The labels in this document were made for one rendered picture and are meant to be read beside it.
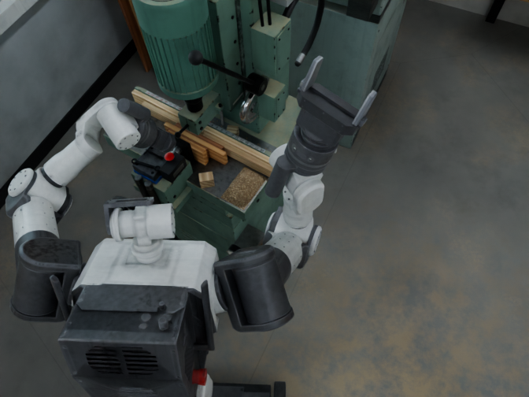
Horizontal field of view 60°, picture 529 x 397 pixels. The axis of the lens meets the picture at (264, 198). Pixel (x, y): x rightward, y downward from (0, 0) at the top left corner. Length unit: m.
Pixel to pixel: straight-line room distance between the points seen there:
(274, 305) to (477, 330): 1.64
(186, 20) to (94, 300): 0.66
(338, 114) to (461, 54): 2.63
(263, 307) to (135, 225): 0.28
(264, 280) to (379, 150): 1.94
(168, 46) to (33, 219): 0.51
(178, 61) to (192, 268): 0.56
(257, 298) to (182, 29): 0.65
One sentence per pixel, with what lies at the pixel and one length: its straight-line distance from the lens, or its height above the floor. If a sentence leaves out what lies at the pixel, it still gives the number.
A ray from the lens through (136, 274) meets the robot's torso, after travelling 0.92.
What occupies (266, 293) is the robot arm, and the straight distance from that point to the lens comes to 0.89.
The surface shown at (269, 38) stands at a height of 1.29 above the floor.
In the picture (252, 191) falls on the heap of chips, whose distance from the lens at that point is 1.47.
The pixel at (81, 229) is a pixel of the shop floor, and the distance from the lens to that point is 2.64.
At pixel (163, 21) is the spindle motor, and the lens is 1.16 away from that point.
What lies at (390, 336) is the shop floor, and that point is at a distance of 2.30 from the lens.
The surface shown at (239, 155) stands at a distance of 1.52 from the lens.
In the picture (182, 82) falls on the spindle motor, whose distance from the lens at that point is 1.30.
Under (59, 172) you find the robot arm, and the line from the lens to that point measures 1.22.
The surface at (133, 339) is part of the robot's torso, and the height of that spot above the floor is 1.42.
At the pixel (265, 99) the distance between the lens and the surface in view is 1.51.
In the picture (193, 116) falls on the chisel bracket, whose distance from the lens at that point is 1.47.
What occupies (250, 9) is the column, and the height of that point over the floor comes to 1.35.
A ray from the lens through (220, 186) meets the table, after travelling 1.51.
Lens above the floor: 2.18
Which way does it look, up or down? 60 degrees down
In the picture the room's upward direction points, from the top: 3 degrees counter-clockwise
